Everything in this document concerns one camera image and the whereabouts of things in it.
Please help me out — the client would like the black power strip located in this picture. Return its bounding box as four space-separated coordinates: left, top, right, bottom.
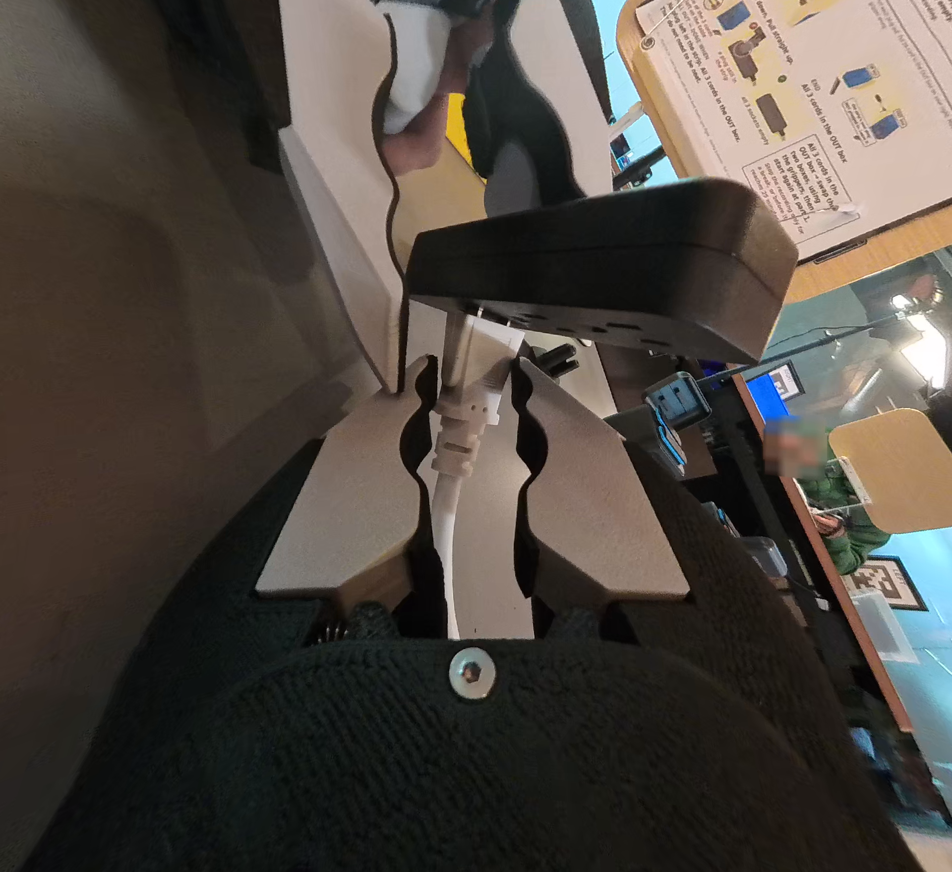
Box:
405 176 799 369

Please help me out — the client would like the black power plug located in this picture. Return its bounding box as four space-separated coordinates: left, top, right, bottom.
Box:
531 342 582 376

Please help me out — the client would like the white plug cable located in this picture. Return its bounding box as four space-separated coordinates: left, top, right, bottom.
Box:
433 474 464 640

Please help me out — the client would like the printed instruction sheet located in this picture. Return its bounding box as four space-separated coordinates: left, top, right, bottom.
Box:
636 0 952 257

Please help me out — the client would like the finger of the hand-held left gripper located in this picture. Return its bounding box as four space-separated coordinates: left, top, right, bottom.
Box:
463 0 616 220
271 0 409 397

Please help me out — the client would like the white power plug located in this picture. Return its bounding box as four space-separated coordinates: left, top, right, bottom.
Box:
431 312 523 495

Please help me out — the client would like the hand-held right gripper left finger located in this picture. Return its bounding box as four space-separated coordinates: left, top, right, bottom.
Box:
255 355 440 601

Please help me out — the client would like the small wooden board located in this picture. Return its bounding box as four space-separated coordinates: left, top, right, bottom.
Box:
828 407 946 535

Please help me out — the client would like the yellow box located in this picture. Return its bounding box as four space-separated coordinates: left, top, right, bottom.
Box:
444 104 489 179

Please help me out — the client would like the blue monitor screen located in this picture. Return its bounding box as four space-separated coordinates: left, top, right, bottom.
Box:
744 362 802 419

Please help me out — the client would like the wooden-edged desk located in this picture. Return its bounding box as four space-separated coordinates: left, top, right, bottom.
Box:
730 372 914 733

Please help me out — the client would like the person's left hand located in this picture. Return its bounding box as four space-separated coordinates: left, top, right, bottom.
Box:
385 15 498 175

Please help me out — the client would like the black and white printed tag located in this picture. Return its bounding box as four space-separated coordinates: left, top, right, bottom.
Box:
846 554 928 613

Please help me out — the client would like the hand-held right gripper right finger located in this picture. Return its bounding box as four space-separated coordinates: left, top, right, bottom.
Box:
509 356 690 605

